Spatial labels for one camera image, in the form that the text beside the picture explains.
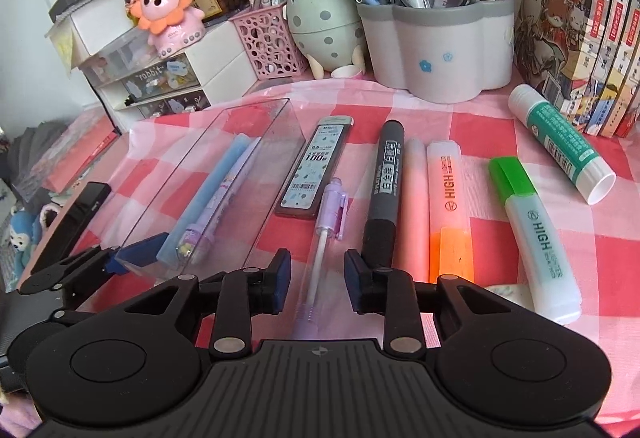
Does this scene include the egg-shaped pen holder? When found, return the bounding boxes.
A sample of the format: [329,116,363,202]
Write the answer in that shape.
[286,0,367,73]

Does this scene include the white printed drawer organizer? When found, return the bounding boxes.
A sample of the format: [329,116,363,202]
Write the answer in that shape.
[81,20,249,120]

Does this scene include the pink lion toy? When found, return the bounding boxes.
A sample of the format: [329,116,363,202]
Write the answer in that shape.
[129,0,207,60]

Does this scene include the black flat device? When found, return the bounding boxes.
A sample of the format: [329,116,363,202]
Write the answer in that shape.
[29,181,113,277]

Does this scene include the pink illustrated book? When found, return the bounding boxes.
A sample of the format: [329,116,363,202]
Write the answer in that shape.
[582,0,640,134]
[600,0,640,138]
[513,0,622,127]

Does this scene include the grey flower-shaped pen holder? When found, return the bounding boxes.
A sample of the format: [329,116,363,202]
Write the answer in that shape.
[356,0,516,104]

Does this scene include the clear storage drawers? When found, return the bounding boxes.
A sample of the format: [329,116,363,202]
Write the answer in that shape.
[70,25,153,85]

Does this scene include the pink notebook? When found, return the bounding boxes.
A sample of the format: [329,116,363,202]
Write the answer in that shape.
[42,114,122,195]

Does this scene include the blue plush toy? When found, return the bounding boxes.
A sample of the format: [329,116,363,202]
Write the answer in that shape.
[9,209,45,280]

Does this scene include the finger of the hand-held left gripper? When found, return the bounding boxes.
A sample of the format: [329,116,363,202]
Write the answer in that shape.
[19,232,169,295]
[51,289,128,325]

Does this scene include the pink checkered cloth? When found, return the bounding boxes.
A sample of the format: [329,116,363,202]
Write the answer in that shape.
[19,67,640,425]

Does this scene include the grey cloth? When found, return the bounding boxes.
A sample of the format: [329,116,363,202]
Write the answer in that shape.
[6,119,67,180]

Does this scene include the black whiteboard marker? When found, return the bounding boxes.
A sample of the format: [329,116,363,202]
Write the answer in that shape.
[361,119,407,270]

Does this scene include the pink perforated pen basket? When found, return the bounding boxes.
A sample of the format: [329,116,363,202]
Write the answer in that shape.
[228,2,309,80]

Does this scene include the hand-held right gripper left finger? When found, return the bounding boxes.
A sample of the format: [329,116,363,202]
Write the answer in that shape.
[112,249,293,360]

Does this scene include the light blue pen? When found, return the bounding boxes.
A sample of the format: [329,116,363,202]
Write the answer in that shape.
[156,133,261,264]

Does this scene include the green and white glue stick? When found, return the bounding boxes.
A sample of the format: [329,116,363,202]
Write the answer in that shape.
[508,83,617,205]

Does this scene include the pink highlighter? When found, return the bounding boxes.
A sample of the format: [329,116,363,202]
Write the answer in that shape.
[392,137,432,275]

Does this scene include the white box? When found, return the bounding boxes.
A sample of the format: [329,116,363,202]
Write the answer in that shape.
[54,4,137,60]

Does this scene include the clear plastic tray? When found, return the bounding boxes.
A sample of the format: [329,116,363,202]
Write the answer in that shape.
[114,97,307,280]

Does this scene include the black spiral notebook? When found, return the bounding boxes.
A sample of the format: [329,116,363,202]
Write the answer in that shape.
[48,0,134,25]

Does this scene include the white eraser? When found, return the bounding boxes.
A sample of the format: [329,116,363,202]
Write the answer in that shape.
[484,284,532,308]

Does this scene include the pale yellow paper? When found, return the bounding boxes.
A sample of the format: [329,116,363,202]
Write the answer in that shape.
[44,24,77,80]

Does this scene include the orange highlighter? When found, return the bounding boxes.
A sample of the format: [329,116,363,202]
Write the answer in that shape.
[426,139,476,285]

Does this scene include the pencil lead refill case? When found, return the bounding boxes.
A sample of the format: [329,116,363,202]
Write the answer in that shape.
[274,115,354,220]

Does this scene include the green highlighter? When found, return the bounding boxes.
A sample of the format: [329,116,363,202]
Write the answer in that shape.
[488,156,584,325]

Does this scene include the purple printed pen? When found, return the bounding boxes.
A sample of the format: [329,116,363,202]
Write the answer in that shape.
[172,149,252,265]

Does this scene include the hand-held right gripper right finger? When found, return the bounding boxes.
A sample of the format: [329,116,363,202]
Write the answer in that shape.
[343,248,532,361]

